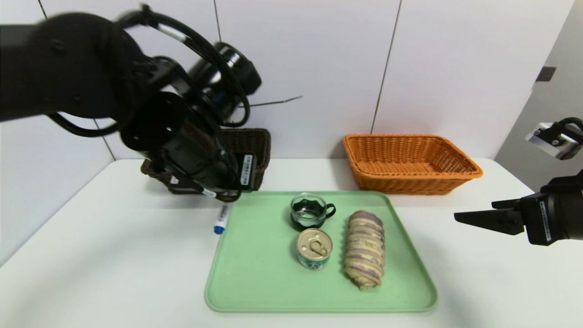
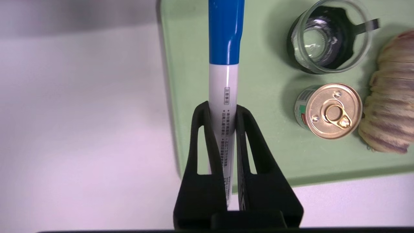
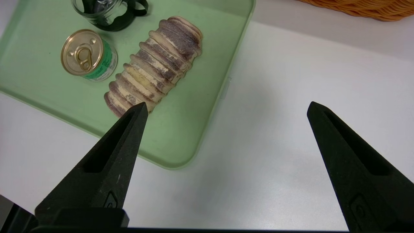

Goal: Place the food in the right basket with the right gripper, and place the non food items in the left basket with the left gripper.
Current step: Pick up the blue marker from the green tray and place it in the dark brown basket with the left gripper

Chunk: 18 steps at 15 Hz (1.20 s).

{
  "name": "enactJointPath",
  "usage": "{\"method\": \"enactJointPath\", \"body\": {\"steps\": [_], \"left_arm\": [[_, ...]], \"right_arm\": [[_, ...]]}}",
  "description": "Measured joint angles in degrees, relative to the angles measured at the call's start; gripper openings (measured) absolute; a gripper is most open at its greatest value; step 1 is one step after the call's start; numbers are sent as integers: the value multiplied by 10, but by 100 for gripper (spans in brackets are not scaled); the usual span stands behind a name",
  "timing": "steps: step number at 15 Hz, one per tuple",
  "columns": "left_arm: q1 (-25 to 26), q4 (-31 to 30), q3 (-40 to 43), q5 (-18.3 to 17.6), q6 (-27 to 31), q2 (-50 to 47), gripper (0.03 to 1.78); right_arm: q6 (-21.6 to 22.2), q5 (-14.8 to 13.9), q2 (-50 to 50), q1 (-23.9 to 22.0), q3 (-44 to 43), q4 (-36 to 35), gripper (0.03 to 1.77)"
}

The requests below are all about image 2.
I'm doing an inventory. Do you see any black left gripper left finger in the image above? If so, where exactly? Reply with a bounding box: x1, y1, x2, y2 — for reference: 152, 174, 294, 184
174, 101, 227, 230

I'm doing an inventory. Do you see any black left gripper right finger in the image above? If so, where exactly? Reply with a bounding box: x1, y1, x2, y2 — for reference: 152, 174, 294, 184
235, 105, 304, 228

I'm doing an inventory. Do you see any tin can with green label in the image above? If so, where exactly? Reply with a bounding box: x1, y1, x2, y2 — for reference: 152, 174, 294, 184
294, 83, 363, 140

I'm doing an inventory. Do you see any blue and white marker pen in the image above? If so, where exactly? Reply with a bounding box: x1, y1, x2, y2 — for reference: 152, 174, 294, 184
208, 0, 245, 211

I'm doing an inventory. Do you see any glass cup with black handle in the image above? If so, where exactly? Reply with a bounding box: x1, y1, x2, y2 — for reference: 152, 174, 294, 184
287, 0, 380, 75

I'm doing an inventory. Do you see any light green plastic tray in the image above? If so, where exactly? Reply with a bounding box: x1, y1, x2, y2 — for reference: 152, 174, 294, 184
158, 0, 414, 187

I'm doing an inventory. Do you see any twisted purple swirl bread loaf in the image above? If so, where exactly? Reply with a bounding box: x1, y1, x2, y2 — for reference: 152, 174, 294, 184
358, 30, 414, 154

